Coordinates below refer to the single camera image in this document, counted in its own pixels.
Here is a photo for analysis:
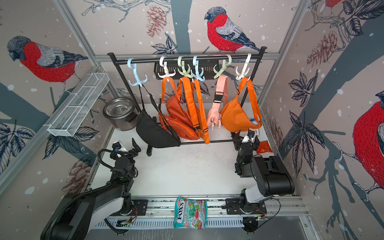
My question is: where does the black waist bag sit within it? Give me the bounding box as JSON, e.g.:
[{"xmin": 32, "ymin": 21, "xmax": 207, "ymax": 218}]
[{"xmin": 136, "ymin": 86, "xmax": 181, "ymax": 149}]

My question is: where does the pink waist bag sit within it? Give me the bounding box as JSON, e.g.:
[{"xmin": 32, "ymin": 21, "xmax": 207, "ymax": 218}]
[{"xmin": 207, "ymin": 75, "xmax": 229, "ymax": 130}]

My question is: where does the dark orange waist bag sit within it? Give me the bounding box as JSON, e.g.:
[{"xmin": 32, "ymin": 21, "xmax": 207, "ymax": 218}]
[{"xmin": 159, "ymin": 77, "xmax": 200, "ymax": 141}]

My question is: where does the orange backpack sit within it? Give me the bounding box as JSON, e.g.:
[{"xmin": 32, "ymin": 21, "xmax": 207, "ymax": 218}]
[{"xmin": 194, "ymin": 79, "xmax": 211, "ymax": 145}]

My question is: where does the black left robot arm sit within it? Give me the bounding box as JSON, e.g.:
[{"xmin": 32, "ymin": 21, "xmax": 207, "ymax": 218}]
[{"xmin": 40, "ymin": 141, "xmax": 141, "ymax": 240}]

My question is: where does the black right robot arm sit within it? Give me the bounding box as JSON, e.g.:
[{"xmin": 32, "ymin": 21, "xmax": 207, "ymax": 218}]
[{"xmin": 226, "ymin": 130, "xmax": 295, "ymax": 215}]

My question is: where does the white hook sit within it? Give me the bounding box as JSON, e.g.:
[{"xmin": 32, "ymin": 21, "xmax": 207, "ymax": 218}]
[
  {"xmin": 158, "ymin": 56, "xmax": 176, "ymax": 79},
  {"xmin": 235, "ymin": 53, "xmax": 252, "ymax": 81}
]

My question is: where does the light blue hook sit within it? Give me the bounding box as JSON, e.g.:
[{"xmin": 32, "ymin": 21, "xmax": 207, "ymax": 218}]
[
  {"xmin": 127, "ymin": 58, "xmax": 148, "ymax": 88},
  {"xmin": 191, "ymin": 56, "xmax": 205, "ymax": 82}
]

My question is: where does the light green hook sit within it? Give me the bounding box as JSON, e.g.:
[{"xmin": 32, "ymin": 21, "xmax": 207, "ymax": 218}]
[
  {"xmin": 178, "ymin": 56, "xmax": 193, "ymax": 79},
  {"xmin": 213, "ymin": 55, "xmax": 232, "ymax": 79}
]

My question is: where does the Fox's candy bag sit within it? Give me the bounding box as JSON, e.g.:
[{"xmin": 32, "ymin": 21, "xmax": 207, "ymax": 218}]
[{"xmin": 174, "ymin": 197, "xmax": 208, "ymax": 230}]

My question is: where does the red snack packet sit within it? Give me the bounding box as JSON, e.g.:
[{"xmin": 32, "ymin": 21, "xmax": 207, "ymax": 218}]
[{"xmin": 256, "ymin": 141, "xmax": 273, "ymax": 155}]

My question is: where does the stainless steel rice cooker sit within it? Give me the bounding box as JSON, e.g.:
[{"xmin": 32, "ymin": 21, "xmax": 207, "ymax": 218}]
[{"xmin": 103, "ymin": 98, "xmax": 139, "ymax": 131}]

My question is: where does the black clothes rack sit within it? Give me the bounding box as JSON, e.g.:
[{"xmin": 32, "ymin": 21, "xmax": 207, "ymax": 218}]
[{"xmin": 107, "ymin": 45, "xmax": 268, "ymax": 157}]

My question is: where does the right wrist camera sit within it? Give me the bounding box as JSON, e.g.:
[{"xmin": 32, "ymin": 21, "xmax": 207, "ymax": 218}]
[{"xmin": 242, "ymin": 129, "xmax": 256, "ymax": 145}]

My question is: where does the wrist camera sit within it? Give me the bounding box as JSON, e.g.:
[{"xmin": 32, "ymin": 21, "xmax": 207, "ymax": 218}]
[
  {"xmin": 242, "ymin": 129, "xmax": 256, "ymax": 145},
  {"xmin": 110, "ymin": 142, "xmax": 122, "ymax": 160}
]

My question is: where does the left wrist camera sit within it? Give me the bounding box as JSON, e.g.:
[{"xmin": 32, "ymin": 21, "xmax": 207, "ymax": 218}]
[{"xmin": 110, "ymin": 142, "xmax": 122, "ymax": 160}]

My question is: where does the white wire mesh shelf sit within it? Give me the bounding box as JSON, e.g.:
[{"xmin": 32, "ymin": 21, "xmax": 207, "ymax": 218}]
[{"xmin": 43, "ymin": 72, "xmax": 110, "ymax": 137}]

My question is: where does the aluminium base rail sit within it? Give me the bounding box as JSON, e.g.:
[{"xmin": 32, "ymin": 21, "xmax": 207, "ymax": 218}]
[{"xmin": 94, "ymin": 195, "xmax": 309, "ymax": 232}]

